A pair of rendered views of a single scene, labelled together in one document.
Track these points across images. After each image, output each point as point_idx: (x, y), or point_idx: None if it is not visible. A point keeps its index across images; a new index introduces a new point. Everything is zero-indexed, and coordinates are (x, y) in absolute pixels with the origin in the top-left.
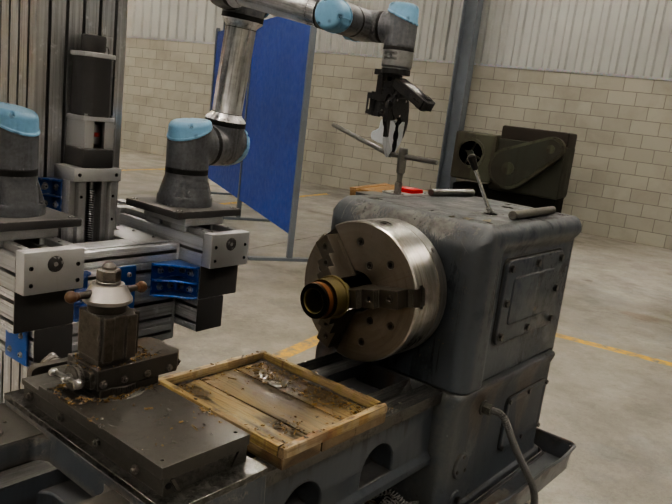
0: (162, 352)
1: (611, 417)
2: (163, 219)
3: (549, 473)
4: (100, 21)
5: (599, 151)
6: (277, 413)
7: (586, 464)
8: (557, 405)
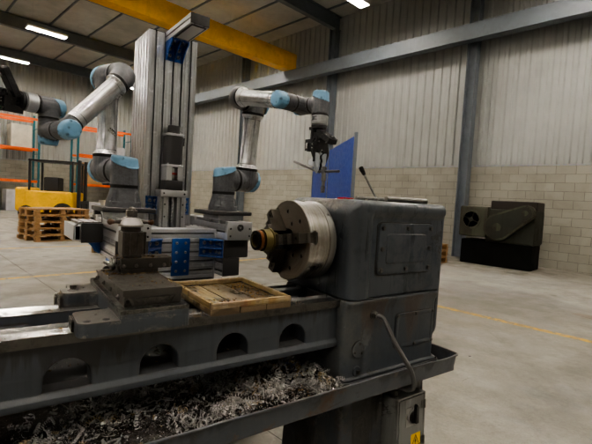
0: (161, 256)
1: (544, 373)
2: (210, 218)
3: (433, 367)
4: (180, 121)
5: (564, 214)
6: (227, 297)
7: (515, 397)
8: (504, 363)
